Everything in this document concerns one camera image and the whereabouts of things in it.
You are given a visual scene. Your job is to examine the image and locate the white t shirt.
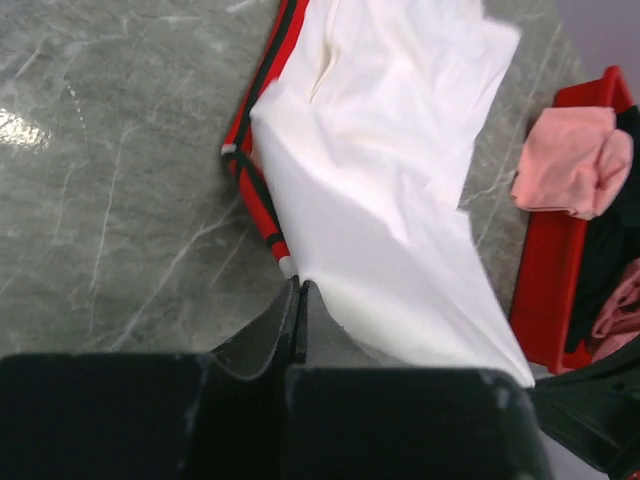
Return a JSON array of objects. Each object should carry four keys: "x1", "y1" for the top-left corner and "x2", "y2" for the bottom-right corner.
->
[{"x1": 221, "y1": 1, "x2": 535, "y2": 387}]

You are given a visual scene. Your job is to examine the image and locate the red plastic bin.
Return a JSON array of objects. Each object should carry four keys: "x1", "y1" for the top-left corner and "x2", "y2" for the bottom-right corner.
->
[{"x1": 509, "y1": 66, "x2": 639, "y2": 373}]

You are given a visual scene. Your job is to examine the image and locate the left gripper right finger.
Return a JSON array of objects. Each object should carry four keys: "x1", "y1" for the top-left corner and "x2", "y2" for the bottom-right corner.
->
[{"x1": 284, "y1": 281, "x2": 553, "y2": 479}]

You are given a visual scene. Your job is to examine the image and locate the black t shirt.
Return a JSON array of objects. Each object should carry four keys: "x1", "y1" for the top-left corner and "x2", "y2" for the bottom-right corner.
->
[{"x1": 564, "y1": 105, "x2": 639, "y2": 353}]

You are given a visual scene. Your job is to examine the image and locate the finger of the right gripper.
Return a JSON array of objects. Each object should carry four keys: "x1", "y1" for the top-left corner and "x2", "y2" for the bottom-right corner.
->
[{"x1": 532, "y1": 339, "x2": 639, "y2": 478}]

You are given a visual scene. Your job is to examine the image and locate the light pink t shirt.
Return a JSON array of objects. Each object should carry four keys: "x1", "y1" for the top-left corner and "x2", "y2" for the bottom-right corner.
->
[{"x1": 511, "y1": 106, "x2": 634, "y2": 220}]

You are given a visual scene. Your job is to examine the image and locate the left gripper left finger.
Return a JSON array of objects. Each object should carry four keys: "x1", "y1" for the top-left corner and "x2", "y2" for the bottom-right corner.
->
[{"x1": 1, "y1": 279, "x2": 300, "y2": 479}]

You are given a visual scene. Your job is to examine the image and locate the dusty pink t shirt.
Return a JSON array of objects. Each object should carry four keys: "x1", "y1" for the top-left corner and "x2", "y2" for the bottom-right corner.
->
[{"x1": 588, "y1": 259, "x2": 639, "y2": 363}]

